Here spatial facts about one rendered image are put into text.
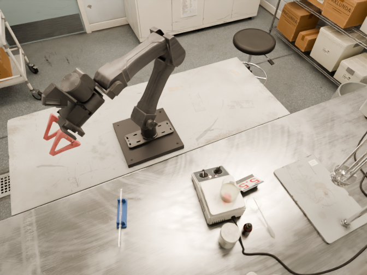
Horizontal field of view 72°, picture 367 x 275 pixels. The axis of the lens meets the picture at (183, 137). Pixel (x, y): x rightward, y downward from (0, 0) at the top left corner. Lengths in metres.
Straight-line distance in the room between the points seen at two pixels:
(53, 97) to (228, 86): 0.87
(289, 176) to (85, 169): 0.79
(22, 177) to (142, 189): 0.46
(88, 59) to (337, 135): 2.64
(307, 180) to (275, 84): 1.93
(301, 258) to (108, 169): 0.74
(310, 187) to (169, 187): 0.53
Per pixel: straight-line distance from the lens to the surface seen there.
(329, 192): 1.10
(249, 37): 2.26
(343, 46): 2.92
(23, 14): 3.57
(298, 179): 1.07
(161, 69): 0.90
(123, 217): 0.93
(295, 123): 1.26
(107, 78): 0.76
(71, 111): 0.75
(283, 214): 1.00
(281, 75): 3.04
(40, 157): 1.17
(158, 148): 1.04
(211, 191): 0.87
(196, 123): 1.15
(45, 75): 3.14
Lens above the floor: 1.77
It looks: 52 degrees down
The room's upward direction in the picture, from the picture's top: 2 degrees clockwise
